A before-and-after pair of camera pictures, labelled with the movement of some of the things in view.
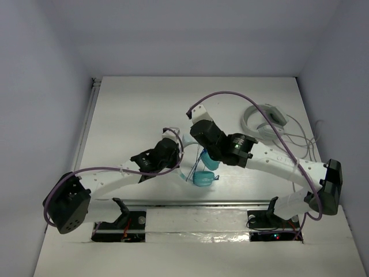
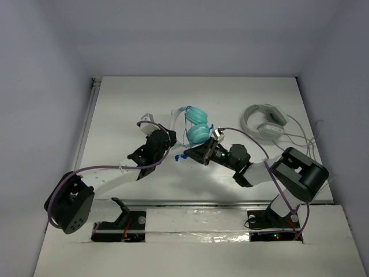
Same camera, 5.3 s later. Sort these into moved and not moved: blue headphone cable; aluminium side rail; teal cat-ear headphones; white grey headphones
Moved: teal cat-ear headphones; blue headphone cable
Not moved: aluminium side rail; white grey headphones
